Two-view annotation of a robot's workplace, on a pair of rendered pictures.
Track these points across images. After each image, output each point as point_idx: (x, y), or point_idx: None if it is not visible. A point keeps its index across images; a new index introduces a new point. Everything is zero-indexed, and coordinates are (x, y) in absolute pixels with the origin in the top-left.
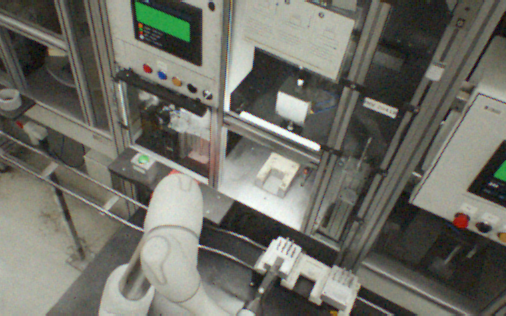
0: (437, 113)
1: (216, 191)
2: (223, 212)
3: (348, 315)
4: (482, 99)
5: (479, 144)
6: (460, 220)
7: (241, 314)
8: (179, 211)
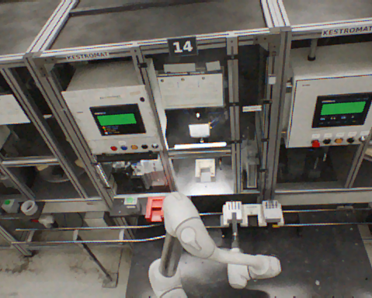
0: (281, 98)
1: None
2: None
3: None
4: (300, 82)
5: (307, 103)
6: (315, 143)
7: (231, 251)
8: (185, 210)
